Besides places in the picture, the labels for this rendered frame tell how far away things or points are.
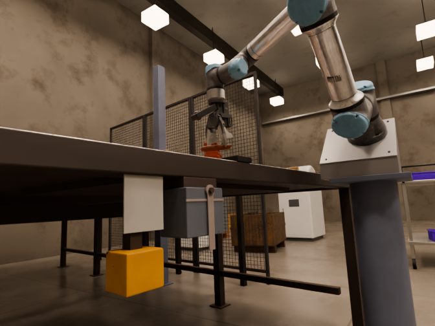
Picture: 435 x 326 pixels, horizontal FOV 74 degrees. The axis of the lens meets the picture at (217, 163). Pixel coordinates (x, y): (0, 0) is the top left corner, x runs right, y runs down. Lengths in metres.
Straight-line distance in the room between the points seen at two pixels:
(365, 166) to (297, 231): 5.14
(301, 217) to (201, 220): 5.56
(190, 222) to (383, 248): 0.78
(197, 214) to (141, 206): 0.14
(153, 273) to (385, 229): 0.89
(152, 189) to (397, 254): 0.93
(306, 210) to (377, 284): 4.97
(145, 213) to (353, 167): 0.84
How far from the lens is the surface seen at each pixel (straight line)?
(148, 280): 0.64
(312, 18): 0.98
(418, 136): 12.33
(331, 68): 1.04
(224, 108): 1.25
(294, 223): 6.30
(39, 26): 7.06
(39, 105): 6.44
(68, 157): 0.57
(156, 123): 3.33
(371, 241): 1.26
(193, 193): 0.71
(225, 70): 1.21
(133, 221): 0.63
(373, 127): 1.28
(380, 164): 1.21
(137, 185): 0.64
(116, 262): 0.63
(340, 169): 1.23
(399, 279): 1.29
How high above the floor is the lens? 0.78
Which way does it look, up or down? 8 degrees up
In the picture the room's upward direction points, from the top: 2 degrees counter-clockwise
